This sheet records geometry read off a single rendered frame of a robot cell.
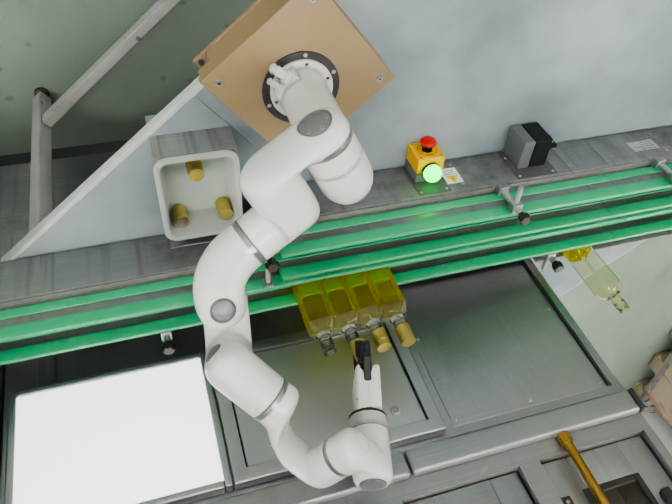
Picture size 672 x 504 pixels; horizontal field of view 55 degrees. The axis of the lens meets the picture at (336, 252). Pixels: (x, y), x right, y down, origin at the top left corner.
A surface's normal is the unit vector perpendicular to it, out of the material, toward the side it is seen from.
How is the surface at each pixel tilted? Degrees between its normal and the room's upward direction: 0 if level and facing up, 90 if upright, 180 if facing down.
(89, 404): 90
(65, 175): 90
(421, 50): 0
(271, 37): 1
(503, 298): 90
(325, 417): 91
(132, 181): 0
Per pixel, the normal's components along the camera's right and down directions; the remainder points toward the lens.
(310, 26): 0.29, 0.70
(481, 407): 0.05, -0.70
